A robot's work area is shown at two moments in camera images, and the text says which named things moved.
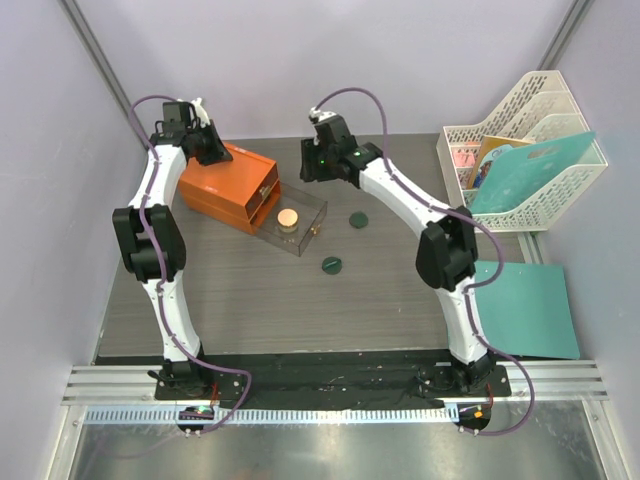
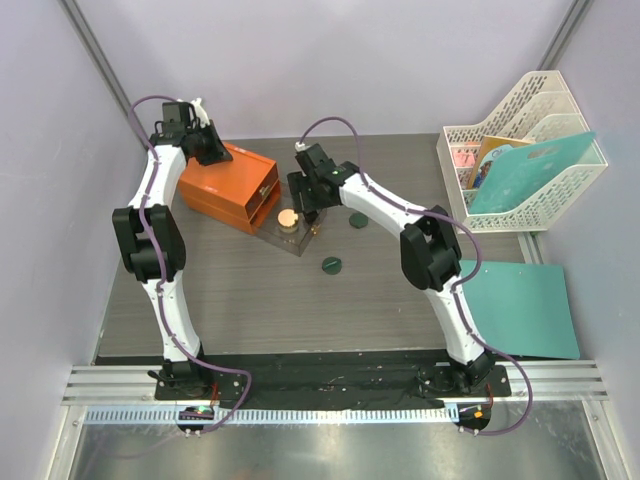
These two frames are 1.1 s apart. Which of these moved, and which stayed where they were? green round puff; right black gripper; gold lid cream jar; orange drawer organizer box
Moved: right black gripper
Stayed: gold lid cream jar; orange drawer organizer box; green round puff
